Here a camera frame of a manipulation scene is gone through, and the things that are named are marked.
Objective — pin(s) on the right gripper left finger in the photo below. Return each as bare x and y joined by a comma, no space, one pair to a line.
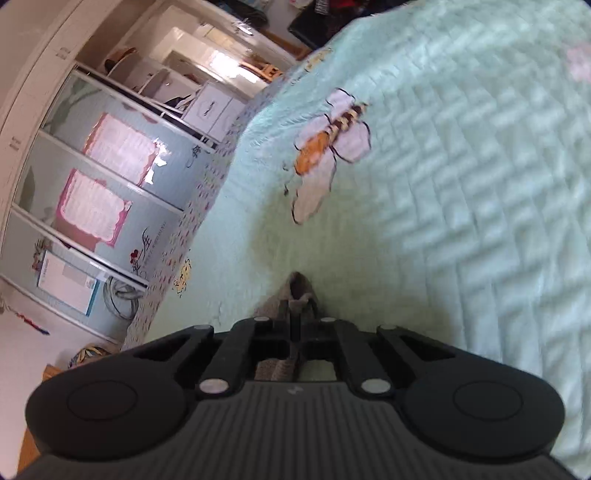
256,348

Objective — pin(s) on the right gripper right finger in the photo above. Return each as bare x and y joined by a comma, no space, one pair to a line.
335,350

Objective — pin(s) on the grey knit trousers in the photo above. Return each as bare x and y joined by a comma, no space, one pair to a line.
291,305

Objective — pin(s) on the red patterned cloth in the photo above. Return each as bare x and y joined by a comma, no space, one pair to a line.
88,354

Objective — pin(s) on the mint green quilted bedspread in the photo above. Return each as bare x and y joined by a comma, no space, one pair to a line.
428,168

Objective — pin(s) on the sliding door wardrobe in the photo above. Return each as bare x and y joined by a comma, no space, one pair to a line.
104,182

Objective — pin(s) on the white drawer cabinet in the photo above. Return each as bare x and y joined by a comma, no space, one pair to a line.
213,111

